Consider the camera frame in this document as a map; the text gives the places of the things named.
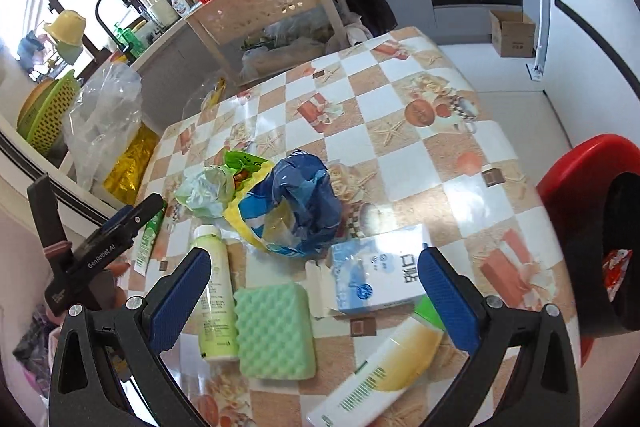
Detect green toothpaste tube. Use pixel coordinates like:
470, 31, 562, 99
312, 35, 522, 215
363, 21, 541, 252
132, 204, 168, 275

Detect green dish soap bottle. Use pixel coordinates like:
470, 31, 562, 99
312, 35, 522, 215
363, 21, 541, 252
116, 23, 138, 58

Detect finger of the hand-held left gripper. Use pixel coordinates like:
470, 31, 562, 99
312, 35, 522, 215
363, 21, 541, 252
102, 193, 168, 242

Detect crumpled clear plastic bags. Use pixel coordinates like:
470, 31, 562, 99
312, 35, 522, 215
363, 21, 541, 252
62, 59, 143, 192

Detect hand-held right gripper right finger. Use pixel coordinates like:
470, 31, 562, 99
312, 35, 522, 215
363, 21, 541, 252
417, 246, 583, 427

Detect green snack bag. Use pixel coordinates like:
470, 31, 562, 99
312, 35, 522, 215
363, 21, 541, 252
222, 150, 275, 180

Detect white blue mask box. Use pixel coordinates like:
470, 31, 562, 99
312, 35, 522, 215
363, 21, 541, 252
305, 223, 432, 319

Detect brown cardboard box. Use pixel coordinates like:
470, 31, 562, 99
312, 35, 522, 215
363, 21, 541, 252
489, 9, 537, 58

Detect yellow plastic bowl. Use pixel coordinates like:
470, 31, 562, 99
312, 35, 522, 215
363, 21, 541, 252
42, 9, 87, 45

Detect gold foil bag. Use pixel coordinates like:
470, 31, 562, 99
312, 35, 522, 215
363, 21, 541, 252
102, 124, 161, 208

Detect red snack bag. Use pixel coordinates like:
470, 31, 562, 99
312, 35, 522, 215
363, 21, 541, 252
602, 248, 633, 303

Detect white green plastic bottle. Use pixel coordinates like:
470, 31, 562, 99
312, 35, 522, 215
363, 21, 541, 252
192, 224, 241, 362

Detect pale green sponge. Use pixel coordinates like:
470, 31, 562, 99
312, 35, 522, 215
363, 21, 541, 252
233, 283, 318, 380

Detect beige plastic chair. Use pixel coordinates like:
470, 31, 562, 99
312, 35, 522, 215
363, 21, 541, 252
184, 0, 351, 85

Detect green plastic colander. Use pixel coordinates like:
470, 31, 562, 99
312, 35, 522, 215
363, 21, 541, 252
17, 69, 81, 155

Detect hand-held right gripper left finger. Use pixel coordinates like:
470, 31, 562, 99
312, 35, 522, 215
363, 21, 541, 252
47, 246, 213, 427

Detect red plastic stool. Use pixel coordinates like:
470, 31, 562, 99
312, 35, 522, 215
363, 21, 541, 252
536, 133, 640, 358

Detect blue white plastic bag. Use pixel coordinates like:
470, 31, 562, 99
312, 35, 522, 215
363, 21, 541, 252
240, 151, 343, 258

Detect light green plastic bag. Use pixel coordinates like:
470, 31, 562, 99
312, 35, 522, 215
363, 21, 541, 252
175, 167, 236, 220

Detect black trash bin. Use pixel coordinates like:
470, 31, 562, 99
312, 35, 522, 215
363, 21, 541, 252
570, 172, 640, 338

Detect long green carton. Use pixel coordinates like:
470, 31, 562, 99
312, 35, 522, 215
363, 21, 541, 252
305, 294, 448, 427

